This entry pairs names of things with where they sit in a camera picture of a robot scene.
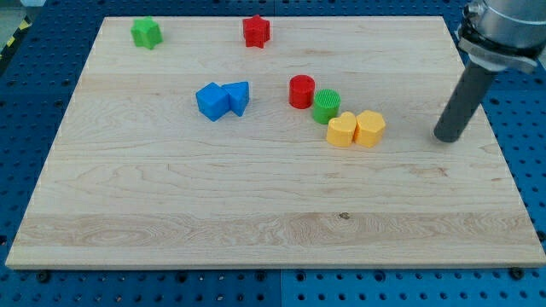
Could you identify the yellow hexagon block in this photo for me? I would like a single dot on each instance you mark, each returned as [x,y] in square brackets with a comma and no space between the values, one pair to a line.
[370,128]

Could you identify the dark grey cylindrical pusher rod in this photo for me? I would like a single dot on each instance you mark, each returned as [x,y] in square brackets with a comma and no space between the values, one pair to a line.
[465,99]

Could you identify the red star block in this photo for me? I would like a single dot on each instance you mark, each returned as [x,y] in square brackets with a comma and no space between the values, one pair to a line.
[256,31]

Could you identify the yellow heart block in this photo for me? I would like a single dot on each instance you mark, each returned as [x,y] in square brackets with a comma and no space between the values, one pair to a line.
[341,130]

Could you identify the red cylinder block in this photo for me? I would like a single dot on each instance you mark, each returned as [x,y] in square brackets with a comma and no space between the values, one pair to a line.
[301,91]

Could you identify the green star block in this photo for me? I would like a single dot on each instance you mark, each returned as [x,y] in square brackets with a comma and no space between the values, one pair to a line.
[146,32]

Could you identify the light wooden board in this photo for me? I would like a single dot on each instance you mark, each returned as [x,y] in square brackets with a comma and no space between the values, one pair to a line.
[138,178]

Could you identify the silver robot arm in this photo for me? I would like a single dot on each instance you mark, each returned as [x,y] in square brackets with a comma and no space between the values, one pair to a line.
[496,35]

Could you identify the blue triangle block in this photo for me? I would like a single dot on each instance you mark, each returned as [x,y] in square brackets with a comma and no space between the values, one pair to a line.
[239,96]

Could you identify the blue cube block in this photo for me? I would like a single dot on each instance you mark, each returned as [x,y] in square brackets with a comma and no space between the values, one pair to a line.
[213,101]

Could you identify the green cylinder block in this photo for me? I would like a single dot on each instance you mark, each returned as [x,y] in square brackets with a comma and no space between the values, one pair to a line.
[325,105]

